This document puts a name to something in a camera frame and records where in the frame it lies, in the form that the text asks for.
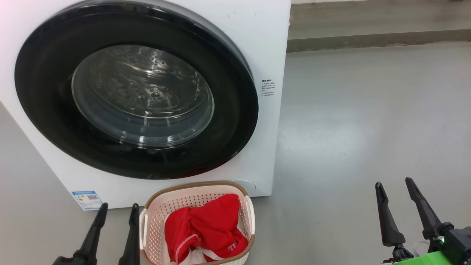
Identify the black round glass washer door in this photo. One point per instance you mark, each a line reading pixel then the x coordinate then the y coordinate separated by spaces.
pixel 48 110

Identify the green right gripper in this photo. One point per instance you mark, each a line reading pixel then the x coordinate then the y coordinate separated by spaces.
pixel 430 259

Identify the cream laundry basket brown rim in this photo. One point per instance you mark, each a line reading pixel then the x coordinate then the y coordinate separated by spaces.
pixel 158 206

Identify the red and white garment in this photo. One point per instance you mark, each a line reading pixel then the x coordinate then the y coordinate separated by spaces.
pixel 206 224

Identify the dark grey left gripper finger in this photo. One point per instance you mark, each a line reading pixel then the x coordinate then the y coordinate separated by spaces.
pixel 90 246
pixel 132 243

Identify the white front-load washing machine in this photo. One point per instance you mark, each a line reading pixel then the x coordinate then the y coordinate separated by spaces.
pixel 265 36

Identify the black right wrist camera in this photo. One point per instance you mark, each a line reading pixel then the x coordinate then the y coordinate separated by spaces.
pixel 458 243

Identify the blue energy label sticker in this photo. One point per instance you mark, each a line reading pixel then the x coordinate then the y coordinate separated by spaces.
pixel 87 200

